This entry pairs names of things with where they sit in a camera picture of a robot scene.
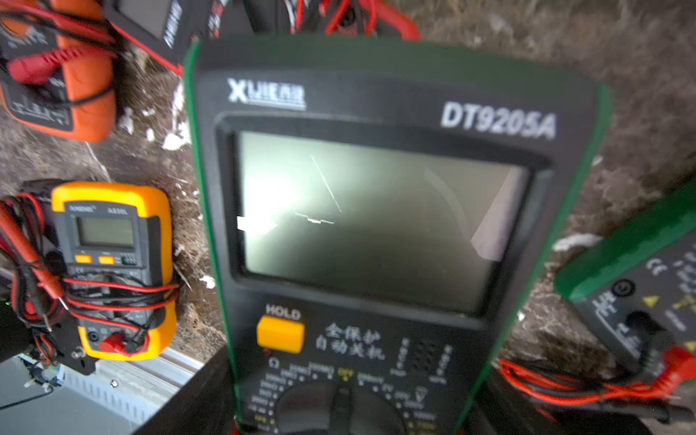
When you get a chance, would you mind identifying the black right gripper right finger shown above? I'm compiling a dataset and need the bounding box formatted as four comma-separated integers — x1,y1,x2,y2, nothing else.
467,374,651,435

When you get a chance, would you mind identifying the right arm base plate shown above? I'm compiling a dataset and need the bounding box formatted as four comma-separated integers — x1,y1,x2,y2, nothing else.
0,303,99,376

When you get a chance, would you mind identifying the red Aneng large multimeter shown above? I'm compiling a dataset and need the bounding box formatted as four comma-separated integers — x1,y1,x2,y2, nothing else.
101,0,422,77

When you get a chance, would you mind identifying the yellow Aneng multimeter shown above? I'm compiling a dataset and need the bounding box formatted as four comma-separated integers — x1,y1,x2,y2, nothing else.
51,181,179,362

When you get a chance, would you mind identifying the large green XLUE multimeter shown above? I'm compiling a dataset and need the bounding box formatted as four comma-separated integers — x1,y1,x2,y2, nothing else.
184,34,614,434

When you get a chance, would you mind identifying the green multimeter upper right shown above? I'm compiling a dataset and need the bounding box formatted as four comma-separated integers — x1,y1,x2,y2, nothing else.
554,181,695,382

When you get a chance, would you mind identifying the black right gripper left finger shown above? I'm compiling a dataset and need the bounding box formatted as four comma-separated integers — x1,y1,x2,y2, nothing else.
134,347,234,435

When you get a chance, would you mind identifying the small black multimeter left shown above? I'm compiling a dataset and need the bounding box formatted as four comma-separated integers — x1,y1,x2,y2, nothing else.
1,179,68,336

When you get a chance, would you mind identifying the orange Victor multimeter upper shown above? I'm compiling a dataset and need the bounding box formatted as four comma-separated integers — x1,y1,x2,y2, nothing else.
1,0,117,142

